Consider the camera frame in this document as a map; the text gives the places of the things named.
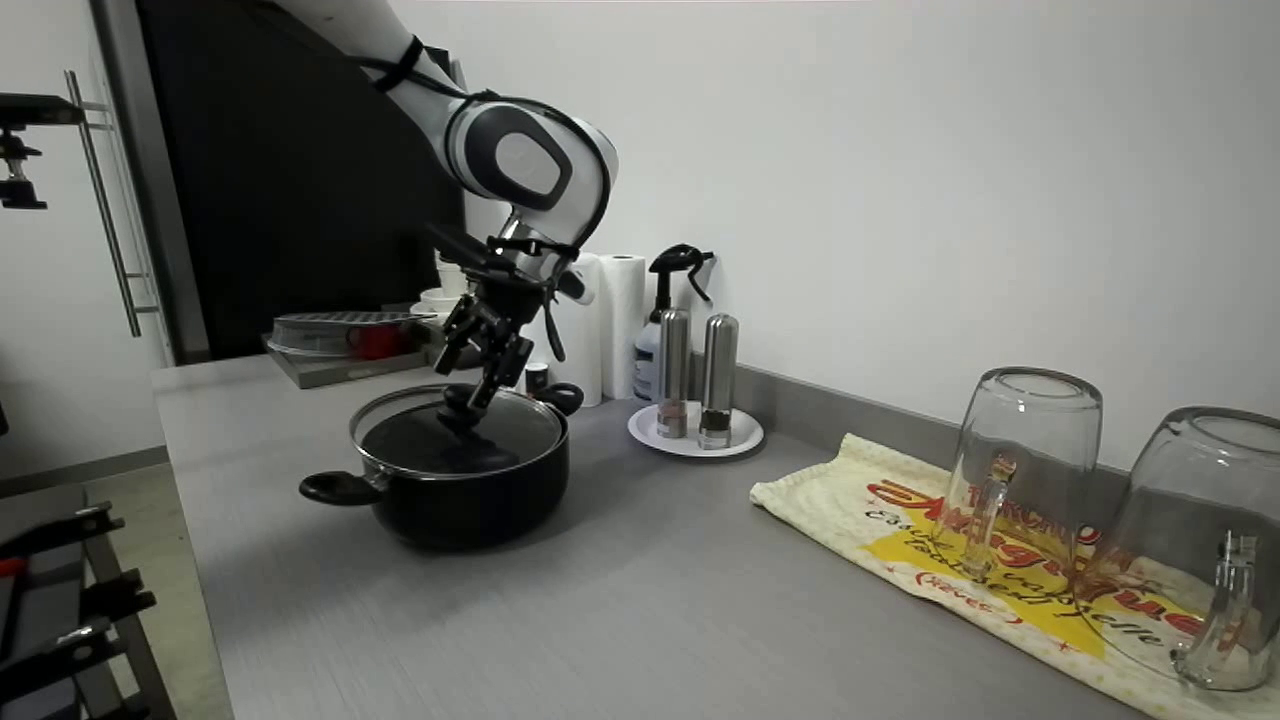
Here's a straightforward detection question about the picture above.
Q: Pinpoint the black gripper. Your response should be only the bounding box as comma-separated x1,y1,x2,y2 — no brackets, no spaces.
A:
434,238,592,429

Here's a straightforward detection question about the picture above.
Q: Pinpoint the glass pot lid black knob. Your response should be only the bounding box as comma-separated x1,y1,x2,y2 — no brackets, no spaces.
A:
348,382,570,488

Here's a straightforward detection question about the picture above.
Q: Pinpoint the black cooking pot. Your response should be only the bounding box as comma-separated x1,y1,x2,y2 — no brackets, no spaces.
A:
296,382,589,558

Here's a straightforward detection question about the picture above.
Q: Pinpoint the round container orange lid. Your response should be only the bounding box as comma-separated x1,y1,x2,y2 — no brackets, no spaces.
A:
263,303,434,369

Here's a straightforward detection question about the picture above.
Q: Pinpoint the white paper towel roll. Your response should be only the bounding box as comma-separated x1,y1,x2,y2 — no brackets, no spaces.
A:
547,253,610,404
596,253,655,404

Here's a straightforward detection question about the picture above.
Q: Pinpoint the spray bottle black trigger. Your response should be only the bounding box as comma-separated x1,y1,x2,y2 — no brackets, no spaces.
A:
628,240,720,409

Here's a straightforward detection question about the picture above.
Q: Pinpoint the metal tray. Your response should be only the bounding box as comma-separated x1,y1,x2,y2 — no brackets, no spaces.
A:
269,345,452,396

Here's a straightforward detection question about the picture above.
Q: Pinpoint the steel spice grinder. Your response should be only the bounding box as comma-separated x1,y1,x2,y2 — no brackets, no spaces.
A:
697,312,743,451
653,309,697,443

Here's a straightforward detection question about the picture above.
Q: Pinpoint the small white saucer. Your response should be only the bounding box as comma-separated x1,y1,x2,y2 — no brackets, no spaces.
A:
624,401,768,465

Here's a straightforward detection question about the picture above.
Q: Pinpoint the black door panel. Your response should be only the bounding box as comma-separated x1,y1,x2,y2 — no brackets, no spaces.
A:
126,0,473,369

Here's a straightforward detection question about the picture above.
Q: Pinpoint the yellow printed kitchen towel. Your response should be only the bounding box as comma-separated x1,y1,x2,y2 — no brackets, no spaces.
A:
748,429,1280,720

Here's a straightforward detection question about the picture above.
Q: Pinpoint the clear drinking glass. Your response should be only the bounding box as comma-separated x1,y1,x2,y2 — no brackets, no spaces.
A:
940,363,1108,585
1108,404,1280,696

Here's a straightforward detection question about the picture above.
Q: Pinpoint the metal door handle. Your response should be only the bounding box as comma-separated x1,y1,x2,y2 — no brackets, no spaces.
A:
60,70,164,342

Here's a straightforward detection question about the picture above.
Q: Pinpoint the black camera on stand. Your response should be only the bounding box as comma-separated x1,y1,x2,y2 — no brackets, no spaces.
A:
0,87,87,218

